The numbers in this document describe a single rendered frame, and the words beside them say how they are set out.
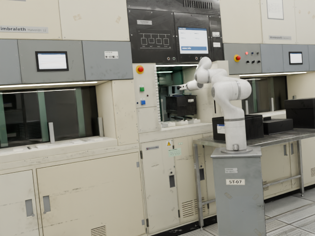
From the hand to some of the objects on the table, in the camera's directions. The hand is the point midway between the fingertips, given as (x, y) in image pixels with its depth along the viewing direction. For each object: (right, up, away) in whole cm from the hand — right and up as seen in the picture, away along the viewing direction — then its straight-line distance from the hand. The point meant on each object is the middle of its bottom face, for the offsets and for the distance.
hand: (180, 87), depth 281 cm
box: (+114, -36, -14) cm, 120 cm away
